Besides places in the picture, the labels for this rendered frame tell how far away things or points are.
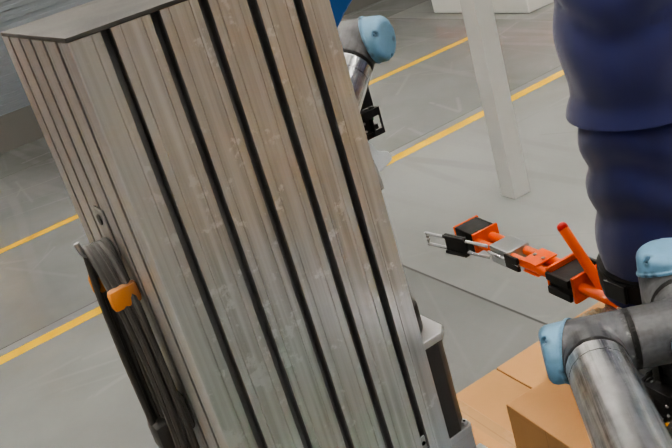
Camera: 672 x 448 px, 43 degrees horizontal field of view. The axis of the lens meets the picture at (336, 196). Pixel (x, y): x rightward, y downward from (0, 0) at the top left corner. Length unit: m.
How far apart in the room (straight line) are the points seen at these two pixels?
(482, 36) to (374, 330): 3.90
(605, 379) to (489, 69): 3.92
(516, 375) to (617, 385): 1.74
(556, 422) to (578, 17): 0.86
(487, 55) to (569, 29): 3.40
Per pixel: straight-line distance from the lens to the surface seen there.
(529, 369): 2.69
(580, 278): 1.79
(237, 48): 0.78
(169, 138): 0.76
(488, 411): 2.56
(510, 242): 1.99
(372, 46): 1.35
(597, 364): 0.99
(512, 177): 5.02
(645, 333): 1.07
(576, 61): 1.38
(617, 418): 0.90
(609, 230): 1.52
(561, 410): 1.87
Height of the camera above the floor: 2.11
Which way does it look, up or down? 21 degrees down
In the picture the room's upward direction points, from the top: 17 degrees counter-clockwise
